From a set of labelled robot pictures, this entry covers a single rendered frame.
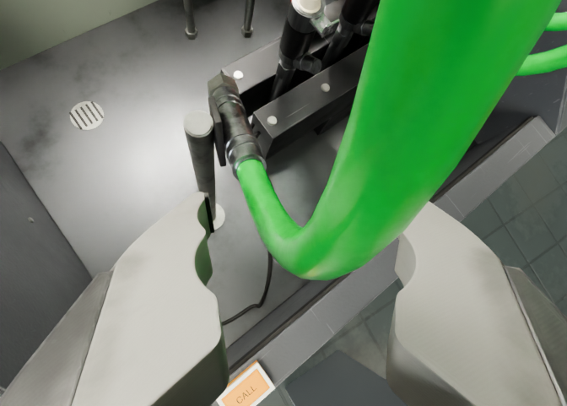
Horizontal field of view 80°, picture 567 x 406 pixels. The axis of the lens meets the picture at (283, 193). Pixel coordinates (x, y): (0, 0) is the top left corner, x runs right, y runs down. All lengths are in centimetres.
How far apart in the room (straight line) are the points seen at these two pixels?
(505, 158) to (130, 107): 53
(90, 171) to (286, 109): 29
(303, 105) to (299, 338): 25
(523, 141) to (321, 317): 37
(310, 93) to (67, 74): 37
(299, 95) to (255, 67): 6
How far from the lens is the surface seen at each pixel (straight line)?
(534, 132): 60
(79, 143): 56
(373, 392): 106
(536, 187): 202
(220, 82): 24
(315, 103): 41
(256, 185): 15
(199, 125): 19
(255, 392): 38
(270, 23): 65
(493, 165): 53
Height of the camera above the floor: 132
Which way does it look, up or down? 73 degrees down
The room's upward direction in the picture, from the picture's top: 39 degrees clockwise
